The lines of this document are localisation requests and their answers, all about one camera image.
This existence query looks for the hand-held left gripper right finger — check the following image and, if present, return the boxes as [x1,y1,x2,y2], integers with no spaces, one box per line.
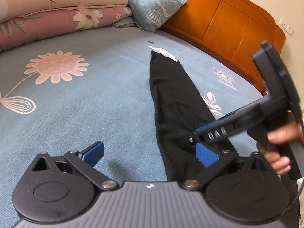
[183,142,273,190]

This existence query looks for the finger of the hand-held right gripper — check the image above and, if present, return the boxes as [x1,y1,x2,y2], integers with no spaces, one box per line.
[195,120,226,135]

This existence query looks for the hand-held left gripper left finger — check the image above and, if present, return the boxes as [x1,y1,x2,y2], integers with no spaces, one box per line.
[32,141,119,191]

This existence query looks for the black pants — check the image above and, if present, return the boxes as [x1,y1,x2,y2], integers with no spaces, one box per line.
[148,50,236,183]

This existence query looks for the person's right hand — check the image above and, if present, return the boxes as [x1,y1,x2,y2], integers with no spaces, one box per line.
[259,122,304,175]

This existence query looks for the blue floral bed sheet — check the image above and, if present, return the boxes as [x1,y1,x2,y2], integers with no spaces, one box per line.
[0,26,269,221]

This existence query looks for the wooden headboard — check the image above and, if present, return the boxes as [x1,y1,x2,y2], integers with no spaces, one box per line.
[139,0,287,96]

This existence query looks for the blue pillow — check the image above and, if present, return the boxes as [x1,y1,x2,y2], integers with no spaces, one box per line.
[108,0,187,34]

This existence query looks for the pink floral quilt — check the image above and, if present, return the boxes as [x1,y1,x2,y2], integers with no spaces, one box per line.
[0,0,133,53]

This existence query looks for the white wall socket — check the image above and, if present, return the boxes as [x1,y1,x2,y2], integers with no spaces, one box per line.
[280,18,294,36]

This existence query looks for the white charging cable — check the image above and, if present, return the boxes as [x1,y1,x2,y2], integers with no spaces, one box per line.
[288,178,304,211]

